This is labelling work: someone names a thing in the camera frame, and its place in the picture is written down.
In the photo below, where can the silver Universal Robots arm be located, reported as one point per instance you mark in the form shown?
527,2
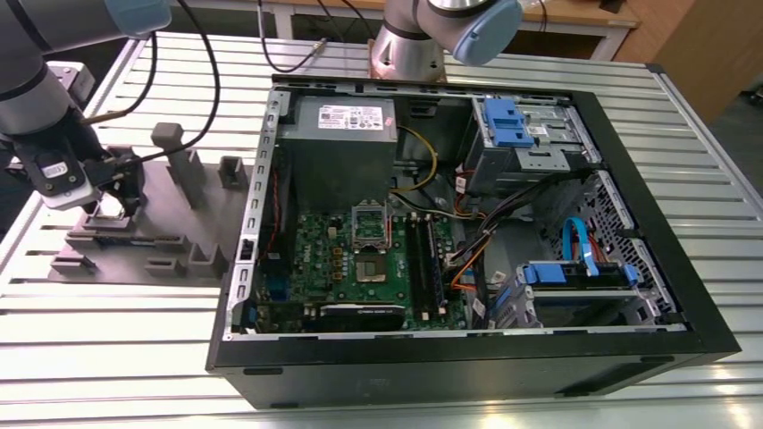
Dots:
29,103

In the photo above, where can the CPU socket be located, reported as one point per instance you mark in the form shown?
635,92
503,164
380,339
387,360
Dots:
372,268

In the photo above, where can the grey parts rack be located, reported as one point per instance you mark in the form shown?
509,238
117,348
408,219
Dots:
179,223

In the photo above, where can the grey power supply unit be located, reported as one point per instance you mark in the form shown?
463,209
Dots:
333,152

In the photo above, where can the green motherboard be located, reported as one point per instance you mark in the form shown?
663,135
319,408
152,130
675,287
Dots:
321,250

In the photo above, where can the black Nvidia graphics card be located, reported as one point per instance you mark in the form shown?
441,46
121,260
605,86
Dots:
357,313

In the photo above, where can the black RAM slot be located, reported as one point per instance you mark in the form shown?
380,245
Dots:
417,268
433,268

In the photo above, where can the blue plastic disk carrier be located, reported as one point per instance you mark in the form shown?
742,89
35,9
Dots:
507,125

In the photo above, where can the black PC case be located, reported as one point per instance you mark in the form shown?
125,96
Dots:
417,380

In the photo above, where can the silver drive cage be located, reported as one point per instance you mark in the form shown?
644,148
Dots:
548,161

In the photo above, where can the silver disk bay cage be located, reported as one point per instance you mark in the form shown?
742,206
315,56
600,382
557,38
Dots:
521,308

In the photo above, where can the hard disk in blue carrier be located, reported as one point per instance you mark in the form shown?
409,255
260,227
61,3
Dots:
548,273

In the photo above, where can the wooden desk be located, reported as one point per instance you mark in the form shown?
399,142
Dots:
596,20

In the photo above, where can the wooden cabinet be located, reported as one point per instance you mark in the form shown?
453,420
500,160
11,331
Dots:
703,44

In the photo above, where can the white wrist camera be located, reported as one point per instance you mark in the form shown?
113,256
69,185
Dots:
65,183

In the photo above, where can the small grey camera box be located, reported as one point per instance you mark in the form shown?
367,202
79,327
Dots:
71,82

